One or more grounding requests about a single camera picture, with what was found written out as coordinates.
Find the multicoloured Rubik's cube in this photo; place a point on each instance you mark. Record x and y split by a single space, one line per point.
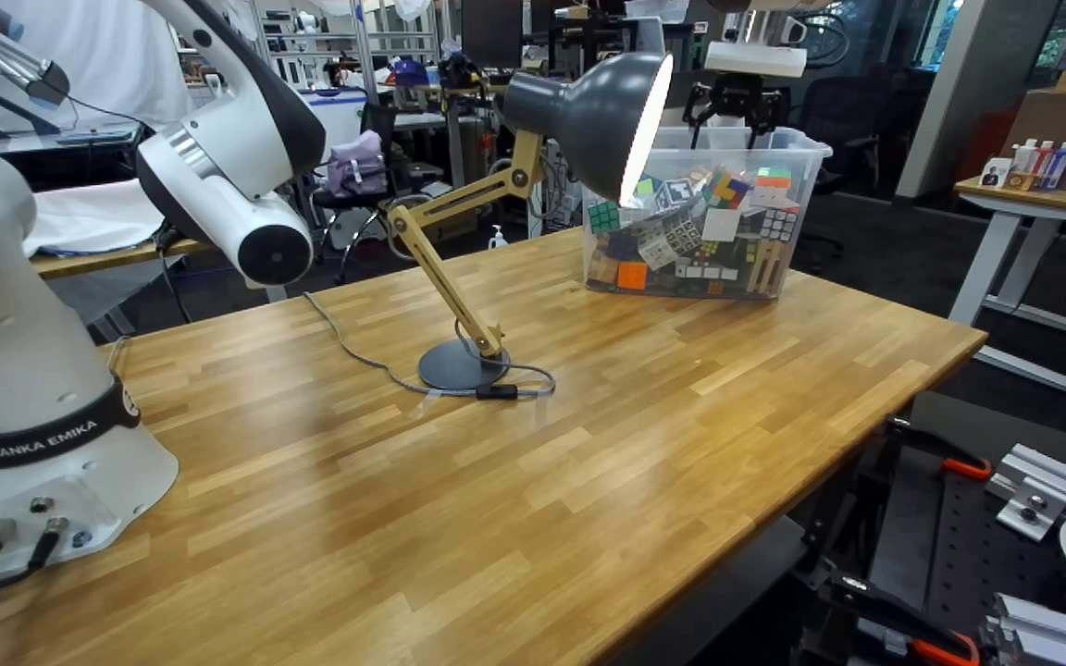
732 193

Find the white robot arm black-banded base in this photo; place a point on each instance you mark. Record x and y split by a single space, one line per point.
17 371

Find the orange puzzle cube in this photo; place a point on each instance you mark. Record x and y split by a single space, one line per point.
632 277

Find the green white puzzle cube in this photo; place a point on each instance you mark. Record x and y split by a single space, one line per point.
606 221

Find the checkered white puzzle cube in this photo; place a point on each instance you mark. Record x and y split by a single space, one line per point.
779 224

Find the pastel green orange cube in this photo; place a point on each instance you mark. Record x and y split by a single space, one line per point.
775 188

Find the clear plastic storage box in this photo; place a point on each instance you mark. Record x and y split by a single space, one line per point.
795 154

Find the wooden background desk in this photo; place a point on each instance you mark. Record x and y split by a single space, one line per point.
114 260

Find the white cloth on desk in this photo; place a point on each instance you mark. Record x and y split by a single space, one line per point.
93 216

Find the purple bag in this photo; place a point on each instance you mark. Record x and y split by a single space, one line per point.
353 163

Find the white oblong object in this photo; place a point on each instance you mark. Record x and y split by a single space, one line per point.
758 60

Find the black breadboard platform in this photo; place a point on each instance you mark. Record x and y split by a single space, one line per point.
941 541

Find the white-legged side table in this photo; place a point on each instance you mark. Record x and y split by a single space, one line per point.
988 253

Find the white bottle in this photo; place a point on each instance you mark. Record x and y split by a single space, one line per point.
1025 163

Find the white curtain sheet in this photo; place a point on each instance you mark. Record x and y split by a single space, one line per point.
89 60

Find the red bottle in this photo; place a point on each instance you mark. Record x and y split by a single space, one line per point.
1043 163

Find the blue bottle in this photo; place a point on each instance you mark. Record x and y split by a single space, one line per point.
1059 163

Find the silver metal bracket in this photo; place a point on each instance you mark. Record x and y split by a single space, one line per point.
1038 485

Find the aluminium extrusion rail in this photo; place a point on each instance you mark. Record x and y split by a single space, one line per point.
1055 631

